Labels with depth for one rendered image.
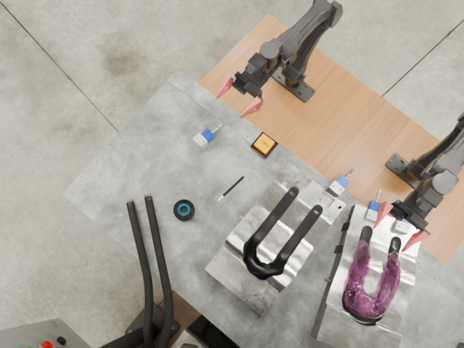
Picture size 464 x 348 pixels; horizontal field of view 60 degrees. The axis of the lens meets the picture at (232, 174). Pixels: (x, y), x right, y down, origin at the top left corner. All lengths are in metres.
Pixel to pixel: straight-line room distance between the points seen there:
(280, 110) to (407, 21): 1.60
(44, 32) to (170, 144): 1.68
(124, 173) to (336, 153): 0.85
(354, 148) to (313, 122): 0.19
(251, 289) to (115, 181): 0.67
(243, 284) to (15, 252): 1.57
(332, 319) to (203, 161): 0.75
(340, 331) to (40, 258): 1.75
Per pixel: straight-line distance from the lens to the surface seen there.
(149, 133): 1.67
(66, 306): 2.52
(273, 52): 1.21
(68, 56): 2.94
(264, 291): 1.47
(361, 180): 1.65
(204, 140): 1.57
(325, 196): 1.53
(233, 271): 1.47
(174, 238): 1.55
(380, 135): 1.73
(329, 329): 1.46
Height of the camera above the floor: 2.33
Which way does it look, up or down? 75 degrees down
